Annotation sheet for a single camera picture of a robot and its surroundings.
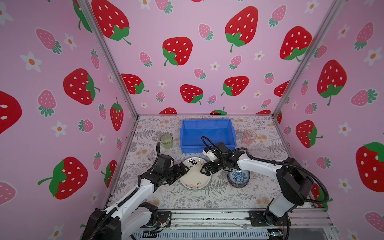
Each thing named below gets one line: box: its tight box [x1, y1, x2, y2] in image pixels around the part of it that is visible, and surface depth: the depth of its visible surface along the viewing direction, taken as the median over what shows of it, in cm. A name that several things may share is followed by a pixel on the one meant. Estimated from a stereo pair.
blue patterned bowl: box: [227, 169, 251, 189], surface depth 81 cm
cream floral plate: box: [179, 157, 212, 191], surface depth 85 cm
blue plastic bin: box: [180, 119, 237, 153], surface depth 112 cm
